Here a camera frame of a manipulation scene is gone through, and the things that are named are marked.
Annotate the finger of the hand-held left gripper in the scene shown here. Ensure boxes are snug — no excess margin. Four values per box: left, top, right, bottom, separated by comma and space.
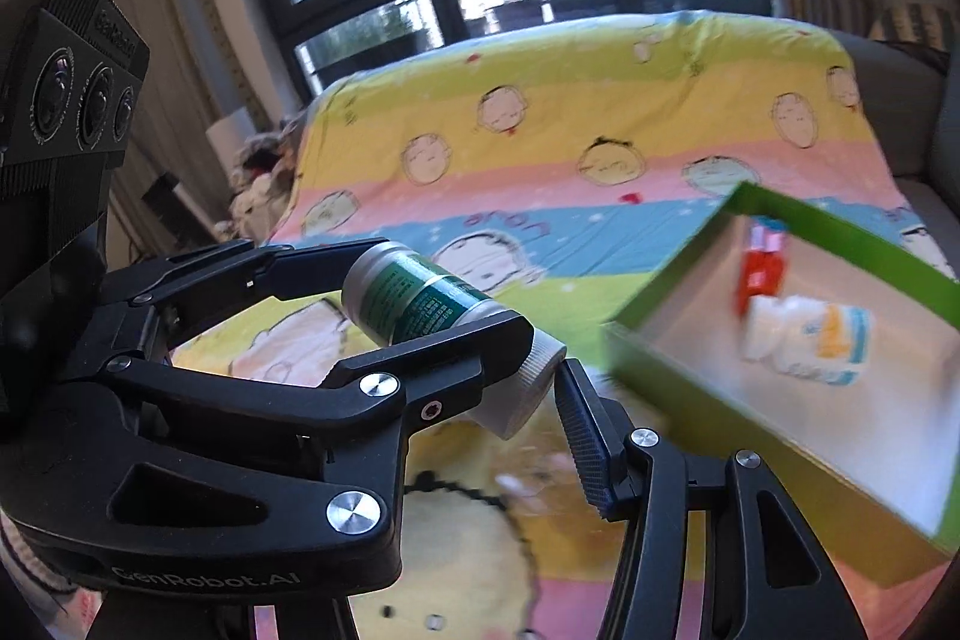
0, 308, 536, 611
97, 237, 391, 372

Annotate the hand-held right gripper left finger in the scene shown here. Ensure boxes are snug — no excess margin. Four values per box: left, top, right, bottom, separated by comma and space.
94, 591, 358, 640

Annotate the green label medicine bottle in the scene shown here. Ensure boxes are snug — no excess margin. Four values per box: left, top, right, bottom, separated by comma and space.
341, 241, 568, 440

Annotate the white bottle with orange label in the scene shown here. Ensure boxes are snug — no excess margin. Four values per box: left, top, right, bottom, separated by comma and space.
742, 295, 875, 387

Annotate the pile of plush toys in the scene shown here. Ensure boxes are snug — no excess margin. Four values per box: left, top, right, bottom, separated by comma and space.
214, 115, 310, 241

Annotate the striped printed pillow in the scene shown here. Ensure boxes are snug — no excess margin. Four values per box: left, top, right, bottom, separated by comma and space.
870, 2, 958, 65

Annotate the grey sofa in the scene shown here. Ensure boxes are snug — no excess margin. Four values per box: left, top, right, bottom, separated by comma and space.
825, 25, 960, 289

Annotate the cartoon printed blanket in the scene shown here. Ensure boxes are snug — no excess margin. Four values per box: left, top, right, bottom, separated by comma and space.
169, 8, 938, 640

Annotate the red packet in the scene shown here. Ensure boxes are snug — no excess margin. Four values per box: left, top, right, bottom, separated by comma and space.
731, 218, 790, 316

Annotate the white lamp shade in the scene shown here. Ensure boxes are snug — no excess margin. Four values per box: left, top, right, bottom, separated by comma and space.
205, 107, 260, 163

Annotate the green cardboard box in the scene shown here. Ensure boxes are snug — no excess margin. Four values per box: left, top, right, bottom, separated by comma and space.
604, 181, 960, 588

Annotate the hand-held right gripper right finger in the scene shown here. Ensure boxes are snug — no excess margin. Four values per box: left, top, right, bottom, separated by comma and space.
553, 359, 871, 640

